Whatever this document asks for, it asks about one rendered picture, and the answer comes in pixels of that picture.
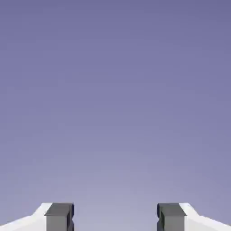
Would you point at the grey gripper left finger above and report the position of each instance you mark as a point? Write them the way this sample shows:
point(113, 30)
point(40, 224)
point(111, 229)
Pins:
point(57, 219)

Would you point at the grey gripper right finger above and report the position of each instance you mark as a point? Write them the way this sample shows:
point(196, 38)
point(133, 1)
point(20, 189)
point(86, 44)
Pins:
point(172, 219)

